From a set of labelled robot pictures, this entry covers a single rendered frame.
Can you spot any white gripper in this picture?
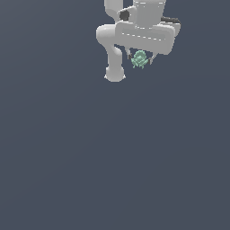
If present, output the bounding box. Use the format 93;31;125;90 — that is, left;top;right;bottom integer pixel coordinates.
114;20;176;66

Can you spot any small green lumpy object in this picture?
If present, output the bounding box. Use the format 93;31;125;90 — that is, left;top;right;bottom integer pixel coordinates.
130;49;149;70

